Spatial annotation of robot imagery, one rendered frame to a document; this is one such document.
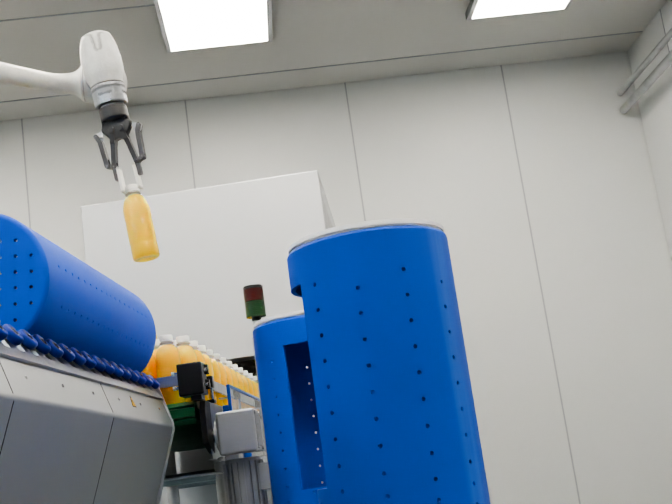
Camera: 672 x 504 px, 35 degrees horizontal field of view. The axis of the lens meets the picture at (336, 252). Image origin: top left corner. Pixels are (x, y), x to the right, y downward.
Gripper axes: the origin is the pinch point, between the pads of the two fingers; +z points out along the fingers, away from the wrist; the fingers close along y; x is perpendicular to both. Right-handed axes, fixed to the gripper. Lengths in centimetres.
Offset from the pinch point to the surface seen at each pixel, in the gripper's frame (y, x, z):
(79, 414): -4, -64, 60
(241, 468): 5, 24, 82
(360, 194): 36, 467, -65
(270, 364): 27, -17, 58
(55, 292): -1, -71, 36
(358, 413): 53, -100, 73
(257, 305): 15, 56, 36
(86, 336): -6, -46, 43
